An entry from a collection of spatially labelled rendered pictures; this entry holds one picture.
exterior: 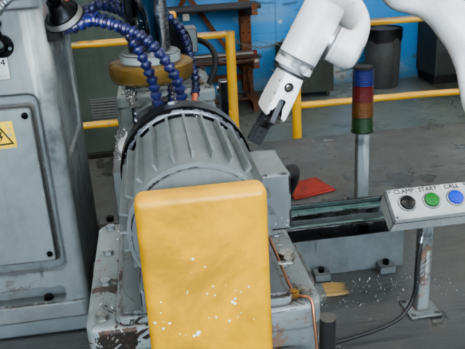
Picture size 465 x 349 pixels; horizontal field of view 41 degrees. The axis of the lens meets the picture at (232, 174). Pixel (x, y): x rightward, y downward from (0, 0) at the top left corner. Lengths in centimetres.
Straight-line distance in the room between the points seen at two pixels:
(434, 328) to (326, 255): 31
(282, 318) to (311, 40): 69
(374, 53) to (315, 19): 528
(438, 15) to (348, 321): 77
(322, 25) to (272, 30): 531
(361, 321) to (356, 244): 22
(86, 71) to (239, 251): 402
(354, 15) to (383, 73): 521
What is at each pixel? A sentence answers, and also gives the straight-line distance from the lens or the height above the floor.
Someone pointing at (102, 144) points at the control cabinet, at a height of 17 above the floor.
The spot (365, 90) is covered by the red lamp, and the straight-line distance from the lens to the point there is 177.
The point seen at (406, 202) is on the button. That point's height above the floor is 107.
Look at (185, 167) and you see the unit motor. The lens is 66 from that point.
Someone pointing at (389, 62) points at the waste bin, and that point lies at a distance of 659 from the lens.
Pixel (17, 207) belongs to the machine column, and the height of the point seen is 110.
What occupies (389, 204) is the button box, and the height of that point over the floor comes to 106.
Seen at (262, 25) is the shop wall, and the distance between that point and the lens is 658.
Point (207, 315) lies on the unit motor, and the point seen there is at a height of 121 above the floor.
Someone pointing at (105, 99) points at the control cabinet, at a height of 51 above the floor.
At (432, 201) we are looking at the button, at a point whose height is 107.
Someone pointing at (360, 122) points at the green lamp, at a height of 106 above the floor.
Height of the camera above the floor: 158
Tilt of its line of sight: 21 degrees down
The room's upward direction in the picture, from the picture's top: 3 degrees counter-clockwise
